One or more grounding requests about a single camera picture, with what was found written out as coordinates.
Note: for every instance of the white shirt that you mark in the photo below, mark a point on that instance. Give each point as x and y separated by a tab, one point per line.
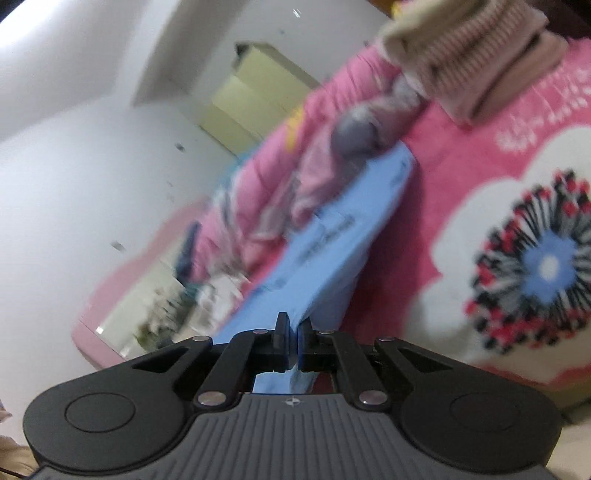
221	295

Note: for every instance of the dark blue denim garment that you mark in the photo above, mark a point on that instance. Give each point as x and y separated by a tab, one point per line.
188	254

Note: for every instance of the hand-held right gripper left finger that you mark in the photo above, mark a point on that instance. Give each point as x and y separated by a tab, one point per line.
282	341

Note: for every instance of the pale green wardrobe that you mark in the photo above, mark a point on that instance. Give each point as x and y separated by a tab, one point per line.
249	106

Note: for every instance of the pink cream headboard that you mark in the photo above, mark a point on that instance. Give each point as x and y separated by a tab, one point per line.
138	304

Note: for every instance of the pink grey floral duvet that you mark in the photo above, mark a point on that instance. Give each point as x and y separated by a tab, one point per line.
314	120

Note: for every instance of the blue t-shirt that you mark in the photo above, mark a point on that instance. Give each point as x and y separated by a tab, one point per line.
332	240

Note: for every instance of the cream folded garment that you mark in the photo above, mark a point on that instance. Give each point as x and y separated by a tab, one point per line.
415	27

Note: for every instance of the grey green cloth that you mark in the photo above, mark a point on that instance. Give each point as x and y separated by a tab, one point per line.
166	314

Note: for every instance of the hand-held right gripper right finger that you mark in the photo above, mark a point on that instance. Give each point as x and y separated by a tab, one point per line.
304	350

